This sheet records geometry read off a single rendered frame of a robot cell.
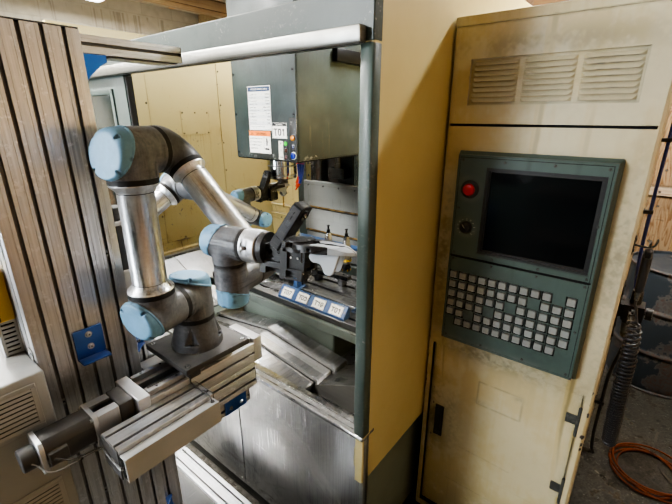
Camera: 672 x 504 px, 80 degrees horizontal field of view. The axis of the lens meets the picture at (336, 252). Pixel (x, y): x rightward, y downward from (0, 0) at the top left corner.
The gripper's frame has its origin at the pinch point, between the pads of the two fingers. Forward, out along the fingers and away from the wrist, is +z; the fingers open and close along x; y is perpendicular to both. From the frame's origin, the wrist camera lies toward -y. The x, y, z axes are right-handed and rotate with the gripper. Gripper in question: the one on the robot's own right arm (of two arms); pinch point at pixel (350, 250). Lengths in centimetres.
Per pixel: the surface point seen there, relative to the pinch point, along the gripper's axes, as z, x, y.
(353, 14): -13, -26, -52
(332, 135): -58, -117, -32
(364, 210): -8.8, -31.7, -4.7
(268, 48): -41, -31, -47
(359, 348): -9, -38, 39
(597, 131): 47, -61, -29
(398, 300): -2, -54, 27
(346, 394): -25, -71, 77
